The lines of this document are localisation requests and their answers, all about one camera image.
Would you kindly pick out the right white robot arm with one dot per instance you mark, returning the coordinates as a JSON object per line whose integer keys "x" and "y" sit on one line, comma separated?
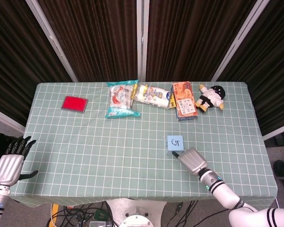
{"x": 227, "y": 196}

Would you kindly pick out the orange cracker box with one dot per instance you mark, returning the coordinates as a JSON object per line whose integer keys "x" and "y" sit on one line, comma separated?
{"x": 184, "y": 101}

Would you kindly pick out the green circuit board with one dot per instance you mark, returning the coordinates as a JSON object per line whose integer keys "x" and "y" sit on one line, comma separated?
{"x": 100, "y": 215}

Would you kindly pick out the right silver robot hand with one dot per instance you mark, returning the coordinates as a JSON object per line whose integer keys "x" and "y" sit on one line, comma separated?
{"x": 194, "y": 160}

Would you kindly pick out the white roll pack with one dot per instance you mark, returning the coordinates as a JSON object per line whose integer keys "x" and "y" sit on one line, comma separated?
{"x": 153, "y": 95}

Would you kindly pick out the red ink pad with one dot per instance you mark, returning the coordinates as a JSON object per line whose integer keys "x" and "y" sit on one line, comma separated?
{"x": 74, "y": 104}

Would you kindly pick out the blue cube with numbers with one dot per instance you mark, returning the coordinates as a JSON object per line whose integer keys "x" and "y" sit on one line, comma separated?
{"x": 176, "y": 142}

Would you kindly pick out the white screen frame post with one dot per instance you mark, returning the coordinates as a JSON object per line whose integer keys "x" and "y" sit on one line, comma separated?
{"x": 54, "y": 45}
{"x": 142, "y": 40}
{"x": 239, "y": 42}

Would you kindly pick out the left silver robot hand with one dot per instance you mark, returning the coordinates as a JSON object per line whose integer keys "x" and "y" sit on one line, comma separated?
{"x": 7, "y": 168}

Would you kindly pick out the dark brown ribbed screen panel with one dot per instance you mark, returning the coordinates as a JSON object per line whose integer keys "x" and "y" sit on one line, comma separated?
{"x": 191, "y": 40}
{"x": 272, "y": 71}
{"x": 97, "y": 40}
{"x": 16, "y": 59}

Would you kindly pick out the teal snack bag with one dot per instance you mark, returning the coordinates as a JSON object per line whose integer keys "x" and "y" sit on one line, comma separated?
{"x": 120, "y": 101}

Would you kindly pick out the white screen frame rail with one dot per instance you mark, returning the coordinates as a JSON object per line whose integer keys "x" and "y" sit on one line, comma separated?
{"x": 278, "y": 132}
{"x": 7, "y": 119}

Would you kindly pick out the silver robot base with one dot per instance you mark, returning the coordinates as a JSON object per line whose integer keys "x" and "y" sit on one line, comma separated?
{"x": 137, "y": 212}

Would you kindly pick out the green checked tablecloth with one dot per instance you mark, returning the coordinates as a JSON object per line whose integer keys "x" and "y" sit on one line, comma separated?
{"x": 109, "y": 153}

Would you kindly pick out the black and white plush doll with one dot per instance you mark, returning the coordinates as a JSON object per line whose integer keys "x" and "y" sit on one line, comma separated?
{"x": 211, "y": 98}

